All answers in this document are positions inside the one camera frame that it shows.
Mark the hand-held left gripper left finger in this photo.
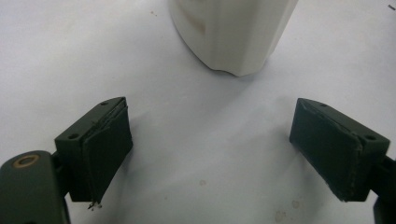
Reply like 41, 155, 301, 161
54, 96, 134, 210

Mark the white bottle blue pump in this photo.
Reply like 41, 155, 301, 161
167, 0, 300, 77

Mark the white table mat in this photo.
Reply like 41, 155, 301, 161
0, 0, 396, 224

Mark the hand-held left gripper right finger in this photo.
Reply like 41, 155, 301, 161
289, 97, 391, 203

